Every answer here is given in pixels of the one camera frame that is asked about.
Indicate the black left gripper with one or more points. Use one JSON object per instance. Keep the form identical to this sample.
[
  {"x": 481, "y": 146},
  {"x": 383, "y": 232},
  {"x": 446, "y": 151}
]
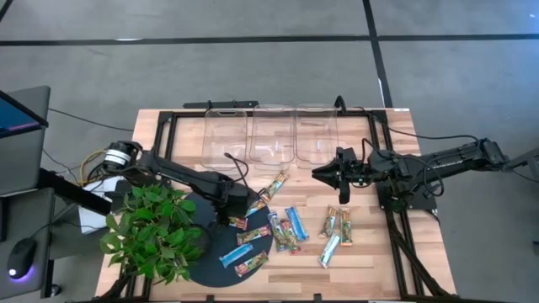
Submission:
[{"x": 233, "y": 195}]

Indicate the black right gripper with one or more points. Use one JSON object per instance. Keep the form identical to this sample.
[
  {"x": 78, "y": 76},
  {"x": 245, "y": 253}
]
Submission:
[{"x": 351, "y": 170}]

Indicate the orange peanut butter granola bar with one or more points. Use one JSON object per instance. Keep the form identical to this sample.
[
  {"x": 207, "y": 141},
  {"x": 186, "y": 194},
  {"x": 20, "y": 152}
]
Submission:
[
  {"x": 328, "y": 221},
  {"x": 273, "y": 186},
  {"x": 345, "y": 227}
]

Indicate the blue-green granola bar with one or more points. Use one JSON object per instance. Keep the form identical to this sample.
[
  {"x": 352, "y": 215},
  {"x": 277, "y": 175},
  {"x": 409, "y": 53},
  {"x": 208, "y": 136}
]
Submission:
[{"x": 275, "y": 231}]

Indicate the white-backed granola bar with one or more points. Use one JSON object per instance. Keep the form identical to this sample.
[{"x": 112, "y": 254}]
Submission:
[{"x": 329, "y": 251}]

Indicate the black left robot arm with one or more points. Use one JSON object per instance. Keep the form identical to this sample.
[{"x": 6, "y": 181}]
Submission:
[{"x": 177, "y": 170}]

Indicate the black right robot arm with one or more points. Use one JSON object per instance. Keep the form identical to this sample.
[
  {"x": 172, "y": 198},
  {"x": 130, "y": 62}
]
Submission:
[{"x": 442, "y": 162}]

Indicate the clear plastic bin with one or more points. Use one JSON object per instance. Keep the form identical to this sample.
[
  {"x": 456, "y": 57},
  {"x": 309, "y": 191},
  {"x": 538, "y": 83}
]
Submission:
[
  {"x": 316, "y": 122},
  {"x": 223, "y": 126},
  {"x": 271, "y": 122}
]

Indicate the round dark blue placemat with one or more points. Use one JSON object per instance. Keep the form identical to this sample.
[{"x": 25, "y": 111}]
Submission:
[{"x": 219, "y": 278}]

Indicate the green plant in black pot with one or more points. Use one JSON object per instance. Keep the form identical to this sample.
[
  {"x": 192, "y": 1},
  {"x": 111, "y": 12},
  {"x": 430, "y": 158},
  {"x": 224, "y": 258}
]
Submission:
[{"x": 151, "y": 235}]

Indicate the black power strip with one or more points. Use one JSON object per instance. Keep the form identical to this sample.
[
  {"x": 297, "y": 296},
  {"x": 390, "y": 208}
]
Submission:
[{"x": 221, "y": 104}]

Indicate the white paper sheet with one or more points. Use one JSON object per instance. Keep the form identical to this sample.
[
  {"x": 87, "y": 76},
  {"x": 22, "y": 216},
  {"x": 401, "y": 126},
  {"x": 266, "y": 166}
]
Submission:
[{"x": 94, "y": 214}]

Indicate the black desk beam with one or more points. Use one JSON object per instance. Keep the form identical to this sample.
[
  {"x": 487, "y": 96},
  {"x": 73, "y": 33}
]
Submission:
[{"x": 71, "y": 191}]

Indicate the black caster wheel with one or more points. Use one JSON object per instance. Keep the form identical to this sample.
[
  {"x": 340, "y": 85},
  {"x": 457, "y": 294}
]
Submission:
[{"x": 54, "y": 290}]

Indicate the grey metal stand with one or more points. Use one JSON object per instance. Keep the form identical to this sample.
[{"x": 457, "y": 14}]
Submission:
[{"x": 524, "y": 162}]

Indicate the black computer mouse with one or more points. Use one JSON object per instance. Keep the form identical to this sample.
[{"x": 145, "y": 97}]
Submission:
[{"x": 21, "y": 256}]

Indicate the laptop with blue screen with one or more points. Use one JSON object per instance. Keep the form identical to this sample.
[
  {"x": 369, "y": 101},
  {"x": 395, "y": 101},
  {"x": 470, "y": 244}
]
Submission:
[{"x": 17, "y": 118}]

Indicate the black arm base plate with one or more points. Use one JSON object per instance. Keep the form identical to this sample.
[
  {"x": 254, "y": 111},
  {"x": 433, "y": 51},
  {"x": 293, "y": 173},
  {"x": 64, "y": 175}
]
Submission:
[{"x": 425, "y": 204}]

